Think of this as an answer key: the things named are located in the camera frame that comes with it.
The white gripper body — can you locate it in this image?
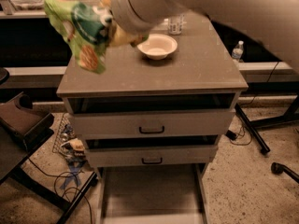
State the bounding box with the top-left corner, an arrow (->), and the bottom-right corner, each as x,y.
111,0 -> 186,34

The green rice chip bag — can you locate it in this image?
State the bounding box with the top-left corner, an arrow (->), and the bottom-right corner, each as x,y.
44,0 -> 113,74

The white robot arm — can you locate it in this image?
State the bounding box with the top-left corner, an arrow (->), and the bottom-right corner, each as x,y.
102,0 -> 299,72

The grey drawer cabinet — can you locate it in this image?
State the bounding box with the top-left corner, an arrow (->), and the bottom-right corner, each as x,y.
55,10 -> 249,224

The open bottom drawer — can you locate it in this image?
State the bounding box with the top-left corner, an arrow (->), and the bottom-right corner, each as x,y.
96,164 -> 211,224

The clear plastic water bottle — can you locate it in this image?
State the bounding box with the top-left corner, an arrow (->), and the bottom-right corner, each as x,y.
168,14 -> 184,35

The white paper bowl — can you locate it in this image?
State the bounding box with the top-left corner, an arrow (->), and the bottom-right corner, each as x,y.
137,34 -> 178,60

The small water bottle on ledge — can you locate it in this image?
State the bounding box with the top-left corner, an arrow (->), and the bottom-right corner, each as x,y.
232,40 -> 244,62

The dark brown chair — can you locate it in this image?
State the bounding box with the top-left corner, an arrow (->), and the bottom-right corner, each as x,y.
0,92 -> 96,224

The blue tape cross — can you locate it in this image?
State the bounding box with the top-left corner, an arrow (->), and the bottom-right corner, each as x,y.
60,162 -> 84,189

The black table leg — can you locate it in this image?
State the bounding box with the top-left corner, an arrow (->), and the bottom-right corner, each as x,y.
235,104 -> 270,155

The black office chair caster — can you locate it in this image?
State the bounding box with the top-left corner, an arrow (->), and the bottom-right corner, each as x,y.
271,162 -> 299,183

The wire basket with clutter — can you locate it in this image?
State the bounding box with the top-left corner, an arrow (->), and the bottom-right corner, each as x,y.
52,113 -> 86,164

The middle drawer with black handle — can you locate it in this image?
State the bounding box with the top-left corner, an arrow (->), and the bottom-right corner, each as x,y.
85,146 -> 218,167

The drawer with black handle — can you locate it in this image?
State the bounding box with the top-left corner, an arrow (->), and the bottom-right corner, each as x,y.
85,146 -> 218,167
68,110 -> 235,140

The top drawer with black handle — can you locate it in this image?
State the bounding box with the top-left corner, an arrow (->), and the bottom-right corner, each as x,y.
68,110 -> 235,140

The black floor cable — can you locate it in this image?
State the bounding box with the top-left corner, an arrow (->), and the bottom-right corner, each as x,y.
27,157 -> 94,224

